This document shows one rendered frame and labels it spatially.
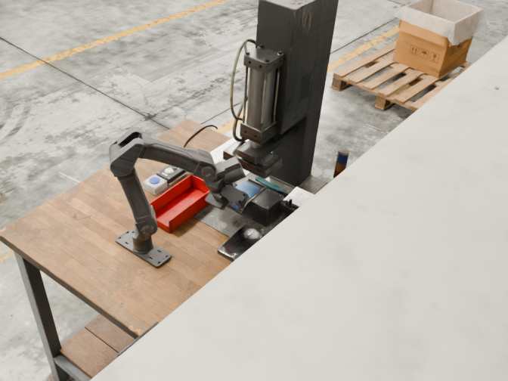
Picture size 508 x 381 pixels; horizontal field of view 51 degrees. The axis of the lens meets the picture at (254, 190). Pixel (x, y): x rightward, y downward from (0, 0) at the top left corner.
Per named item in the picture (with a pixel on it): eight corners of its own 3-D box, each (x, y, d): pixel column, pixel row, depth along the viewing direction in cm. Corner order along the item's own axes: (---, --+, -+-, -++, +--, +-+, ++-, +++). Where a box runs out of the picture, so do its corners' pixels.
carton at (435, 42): (419, 41, 528) (432, -10, 497) (475, 62, 497) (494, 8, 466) (382, 59, 488) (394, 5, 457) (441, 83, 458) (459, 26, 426)
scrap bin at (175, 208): (144, 219, 188) (144, 206, 184) (191, 186, 204) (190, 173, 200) (170, 233, 183) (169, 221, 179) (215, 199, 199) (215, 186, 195)
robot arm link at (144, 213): (157, 219, 174) (126, 140, 153) (159, 233, 169) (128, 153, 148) (139, 224, 174) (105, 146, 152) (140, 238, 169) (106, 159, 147)
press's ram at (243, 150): (220, 167, 185) (222, 91, 167) (262, 136, 202) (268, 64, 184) (262, 187, 178) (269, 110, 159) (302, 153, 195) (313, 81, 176)
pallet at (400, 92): (398, 51, 543) (401, 37, 534) (492, 85, 493) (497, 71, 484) (330, 87, 470) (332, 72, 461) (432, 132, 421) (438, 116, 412)
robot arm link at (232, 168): (242, 166, 171) (229, 138, 163) (248, 182, 165) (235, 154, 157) (209, 181, 171) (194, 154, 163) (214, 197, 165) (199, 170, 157)
